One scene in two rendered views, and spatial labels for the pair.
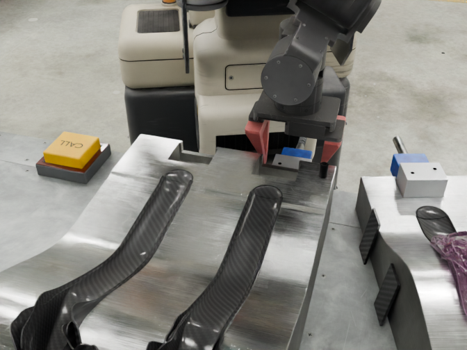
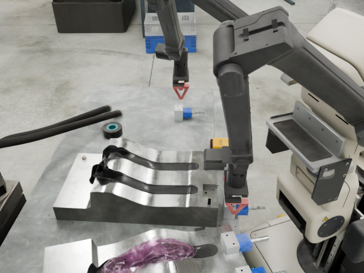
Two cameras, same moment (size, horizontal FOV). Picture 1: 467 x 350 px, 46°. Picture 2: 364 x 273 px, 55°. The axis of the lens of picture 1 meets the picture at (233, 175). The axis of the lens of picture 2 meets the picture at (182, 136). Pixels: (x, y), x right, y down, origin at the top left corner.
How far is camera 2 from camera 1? 91 cm
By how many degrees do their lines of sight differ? 60
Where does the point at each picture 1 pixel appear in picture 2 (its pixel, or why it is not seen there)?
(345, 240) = not seen: hidden behind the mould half
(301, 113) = (227, 182)
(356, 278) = not seen: hidden behind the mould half
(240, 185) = (194, 181)
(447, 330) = (137, 240)
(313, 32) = (219, 153)
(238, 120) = (286, 190)
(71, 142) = (221, 141)
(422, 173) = (227, 238)
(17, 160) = (216, 135)
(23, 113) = not seen: outside the picture
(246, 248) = (166, 190)
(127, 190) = (183, 157)
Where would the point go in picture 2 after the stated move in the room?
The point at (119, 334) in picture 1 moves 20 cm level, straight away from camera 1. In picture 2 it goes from (113, 163) to (168, 143)
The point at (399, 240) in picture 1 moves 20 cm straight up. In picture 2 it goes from (189, 236) to (189, 184)
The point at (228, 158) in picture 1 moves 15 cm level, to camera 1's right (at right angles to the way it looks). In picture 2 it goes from (210, 176) to (225, 210)
